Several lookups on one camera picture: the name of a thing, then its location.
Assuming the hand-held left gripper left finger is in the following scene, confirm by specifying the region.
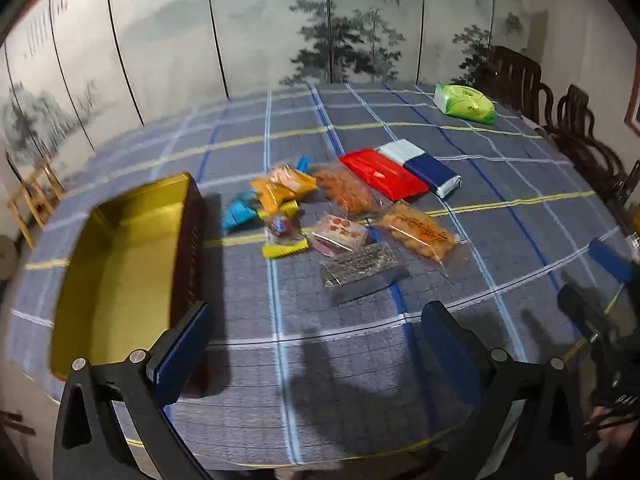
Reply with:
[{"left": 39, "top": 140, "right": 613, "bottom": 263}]
[{"left": 52, "top": 301, "right": 213, "bottom": 480}]

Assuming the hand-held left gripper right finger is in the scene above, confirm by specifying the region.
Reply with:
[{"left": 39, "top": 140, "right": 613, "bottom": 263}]
[{"left": 421, "top": 301, "right": 588, "bottom": 480}]

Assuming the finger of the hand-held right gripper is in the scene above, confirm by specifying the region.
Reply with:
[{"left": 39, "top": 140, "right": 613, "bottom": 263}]
[
  {"left": 588, "top": 238, "right": 640, "bottom": 285},
  {"left": 557, "top": 283, "right": 618, "bottom": 348}
]

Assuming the dark red gold tin box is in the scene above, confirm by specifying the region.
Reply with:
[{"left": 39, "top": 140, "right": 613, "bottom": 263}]
[{"left": 48, "top": 172, "right": 211, "bottom": 400}]

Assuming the silver seaweed packet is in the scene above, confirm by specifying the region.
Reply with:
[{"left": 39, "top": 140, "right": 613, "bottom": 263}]
[{"left": 320, "top": 241, "right": 410, "bottom": 304}]

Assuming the clear bag of orange balls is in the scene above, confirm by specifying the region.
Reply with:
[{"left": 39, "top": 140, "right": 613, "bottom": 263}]
[{"left": 375, "top": 200, "right": 471, "bottom": 279}]

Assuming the yellow snack packet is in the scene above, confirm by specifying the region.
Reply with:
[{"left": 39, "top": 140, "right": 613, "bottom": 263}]
[{"left": 263, "top": 236, "right": 309, "bottom": 260}]

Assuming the blue snack packet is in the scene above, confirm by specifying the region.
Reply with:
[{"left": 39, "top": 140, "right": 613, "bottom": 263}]
[{"left": 221, "top": 191, "right": 262, "bottom": 235}]

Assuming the pink snack packet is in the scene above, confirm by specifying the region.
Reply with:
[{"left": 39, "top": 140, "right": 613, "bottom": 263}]
[{"left": 308, "top": 213, "right": 370, "bottom": 257}]

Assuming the red round candy packet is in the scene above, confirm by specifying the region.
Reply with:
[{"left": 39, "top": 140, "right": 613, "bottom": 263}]
[{"left": 267, "top": 213, "right": 297, "bottom": 242}]

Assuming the white and navy packet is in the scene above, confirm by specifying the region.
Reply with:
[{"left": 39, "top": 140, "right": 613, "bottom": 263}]
[{"left": 375, "top": 138, "right": 462, "bottom": 199}]

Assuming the dark orange snack packet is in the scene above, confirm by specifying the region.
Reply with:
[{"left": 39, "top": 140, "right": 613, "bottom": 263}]
[{"left": 250, "top": 180, "right": 300, "bottom": 223}]

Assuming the clear bag of brown snacks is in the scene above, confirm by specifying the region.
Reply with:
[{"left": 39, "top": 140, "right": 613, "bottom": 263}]
[{"left": 312, "top": 162, "right": 387, "bottom": 219}]

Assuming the dark wooden chair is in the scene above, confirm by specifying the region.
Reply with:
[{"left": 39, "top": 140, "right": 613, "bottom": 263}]
[
  {"left": 474, "top": 44, "right": 556, "bottom": 128},
  {"left": 541, "top": 84, "right": 627, "bottom": 198},
  {"left": 614, "top": 159, "right": 640, "bottom": 233}
]

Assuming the plaid blue tablecloth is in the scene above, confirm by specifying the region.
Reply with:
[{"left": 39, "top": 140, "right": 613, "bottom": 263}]
[{"left": 10, "top": 79, "right": 640, "bottom": 472}]

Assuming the grey round disc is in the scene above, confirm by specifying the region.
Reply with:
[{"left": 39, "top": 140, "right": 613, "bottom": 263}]
[{"left": 0, "top": 234, "right": 22, "bottom": 282}]

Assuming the green tissue pack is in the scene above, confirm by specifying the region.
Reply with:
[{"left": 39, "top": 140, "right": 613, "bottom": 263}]
[{"left": 432, "top": 82, "right": 497, "bottom": 126}]

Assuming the light wooden chair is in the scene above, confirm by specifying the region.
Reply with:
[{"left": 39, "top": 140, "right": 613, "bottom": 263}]
[{"left": 7, "top": 156, "right": 67, "bottom": 250}]

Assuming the painted folding screen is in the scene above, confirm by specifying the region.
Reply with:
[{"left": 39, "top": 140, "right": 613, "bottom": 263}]
[{"left": 0, "top": 0, "right": 551, "bottom": 176}]

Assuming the framed wall picture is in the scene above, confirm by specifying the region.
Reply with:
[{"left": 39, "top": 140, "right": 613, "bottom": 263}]
[{"left": 623, "top": 94, "right": 640, "bottom": 137}]

